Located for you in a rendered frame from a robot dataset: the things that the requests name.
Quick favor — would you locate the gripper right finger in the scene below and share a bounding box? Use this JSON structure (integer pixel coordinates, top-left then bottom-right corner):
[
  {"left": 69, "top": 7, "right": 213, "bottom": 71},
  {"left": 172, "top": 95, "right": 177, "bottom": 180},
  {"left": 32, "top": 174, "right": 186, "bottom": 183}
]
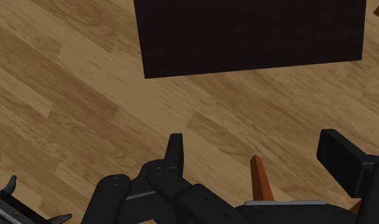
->
[{"left": 316, "top": 129, "right": 379, "bottom": 224}]

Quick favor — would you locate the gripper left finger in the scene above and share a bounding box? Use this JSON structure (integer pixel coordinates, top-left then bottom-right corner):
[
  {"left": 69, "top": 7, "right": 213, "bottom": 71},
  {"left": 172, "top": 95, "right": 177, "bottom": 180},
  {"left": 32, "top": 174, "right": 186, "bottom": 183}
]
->
[{"left": 81, "top": 132, "right": 250, "bottom": 224}]

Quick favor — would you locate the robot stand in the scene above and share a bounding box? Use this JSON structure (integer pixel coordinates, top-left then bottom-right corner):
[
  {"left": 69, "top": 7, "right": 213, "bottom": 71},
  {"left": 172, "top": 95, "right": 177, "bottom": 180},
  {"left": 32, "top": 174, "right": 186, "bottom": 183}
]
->
[{"left": 132, "top": 0, "right": 368, "bottom": 80}]

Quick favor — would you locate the black thing with grey stripe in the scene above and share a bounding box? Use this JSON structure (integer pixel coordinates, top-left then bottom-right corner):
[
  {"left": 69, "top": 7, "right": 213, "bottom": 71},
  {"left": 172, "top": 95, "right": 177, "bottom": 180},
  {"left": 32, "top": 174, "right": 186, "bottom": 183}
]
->
[{"left": 0, "top": 174, "right": 73, "bottom": 224}]

